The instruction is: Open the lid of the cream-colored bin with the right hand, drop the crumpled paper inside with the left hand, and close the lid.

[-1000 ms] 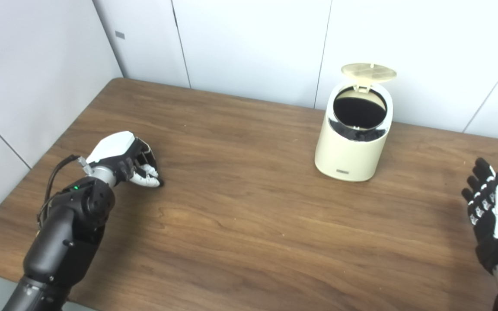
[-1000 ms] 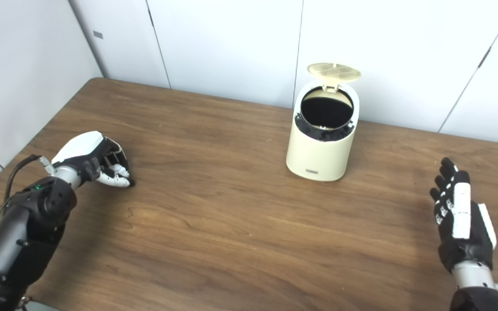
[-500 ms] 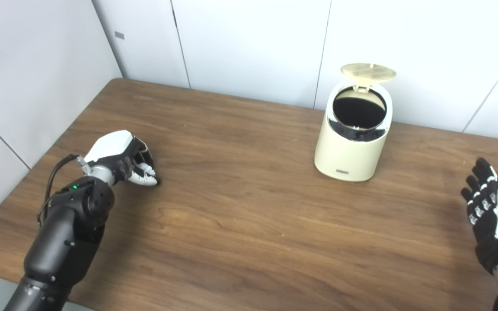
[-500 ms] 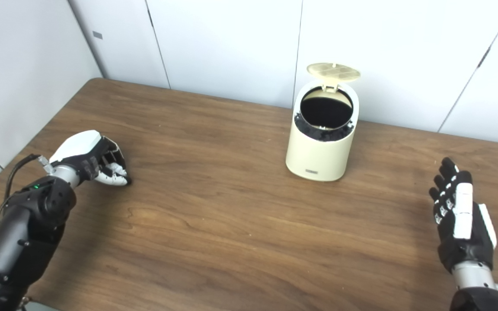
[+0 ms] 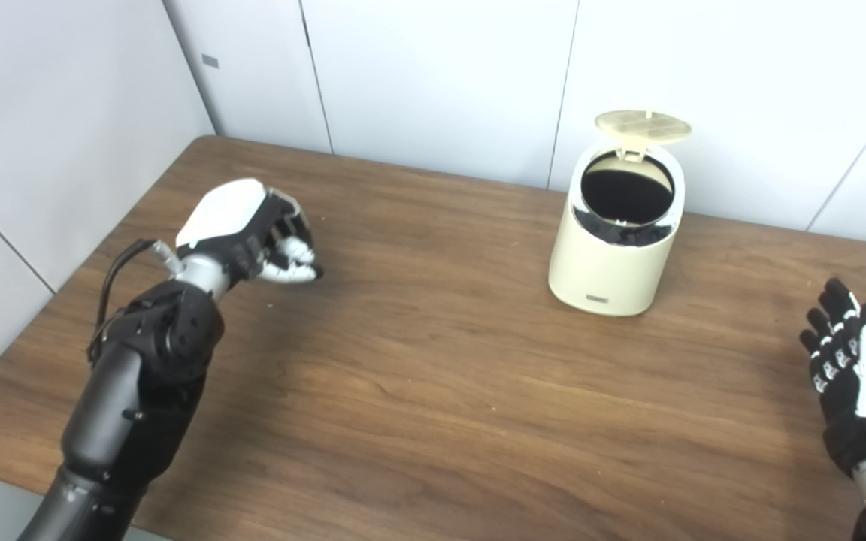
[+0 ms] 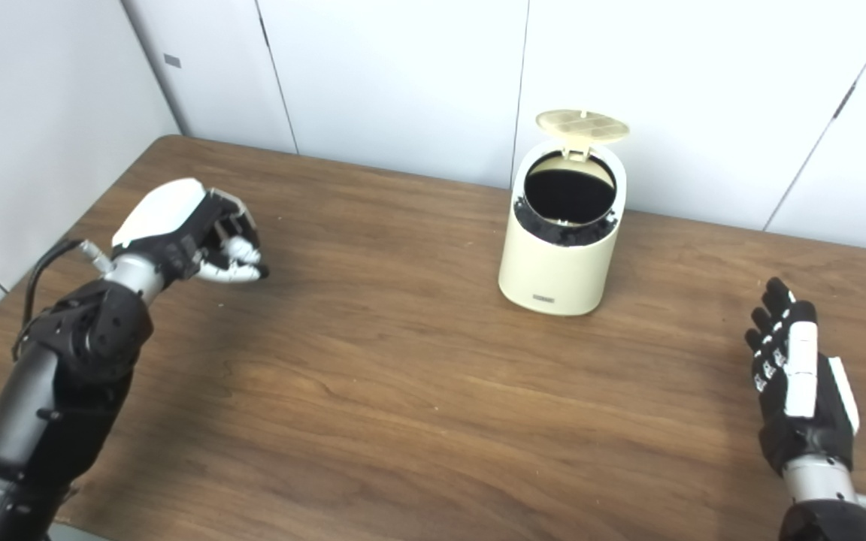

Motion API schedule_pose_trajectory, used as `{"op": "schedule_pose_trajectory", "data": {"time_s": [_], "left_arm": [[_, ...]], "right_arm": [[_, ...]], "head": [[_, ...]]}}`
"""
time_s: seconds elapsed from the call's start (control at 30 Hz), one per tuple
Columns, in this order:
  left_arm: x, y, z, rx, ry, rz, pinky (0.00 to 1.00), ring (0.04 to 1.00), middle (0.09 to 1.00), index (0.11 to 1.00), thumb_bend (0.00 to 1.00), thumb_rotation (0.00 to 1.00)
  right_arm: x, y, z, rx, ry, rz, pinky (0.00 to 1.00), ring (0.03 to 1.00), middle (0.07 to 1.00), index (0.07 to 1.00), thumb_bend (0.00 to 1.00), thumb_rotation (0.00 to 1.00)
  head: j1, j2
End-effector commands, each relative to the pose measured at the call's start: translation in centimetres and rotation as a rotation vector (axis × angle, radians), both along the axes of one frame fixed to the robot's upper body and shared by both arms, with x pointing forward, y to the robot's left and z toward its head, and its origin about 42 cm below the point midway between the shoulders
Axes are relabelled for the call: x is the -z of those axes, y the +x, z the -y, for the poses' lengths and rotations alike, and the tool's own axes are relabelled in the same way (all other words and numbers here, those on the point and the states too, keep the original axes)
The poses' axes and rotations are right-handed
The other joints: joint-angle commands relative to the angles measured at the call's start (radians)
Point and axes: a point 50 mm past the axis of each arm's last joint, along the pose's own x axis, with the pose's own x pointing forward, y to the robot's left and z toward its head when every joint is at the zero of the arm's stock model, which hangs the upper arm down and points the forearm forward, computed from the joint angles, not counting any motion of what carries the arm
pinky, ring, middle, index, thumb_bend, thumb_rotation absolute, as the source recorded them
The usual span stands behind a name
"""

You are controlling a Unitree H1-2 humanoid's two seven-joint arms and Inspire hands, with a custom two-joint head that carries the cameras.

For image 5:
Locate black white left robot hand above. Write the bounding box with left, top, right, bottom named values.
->
left=176, top=178, right=324, bottom=285

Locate cream-colored cylindrical bin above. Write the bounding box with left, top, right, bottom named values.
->
left=548, top=110, right=693, bottom=317

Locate round cream bin lid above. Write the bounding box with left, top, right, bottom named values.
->
left=595, top=110, right=693, bottom=145

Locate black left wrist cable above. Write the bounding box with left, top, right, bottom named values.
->
left=87, top=239, right=178, bottom=365

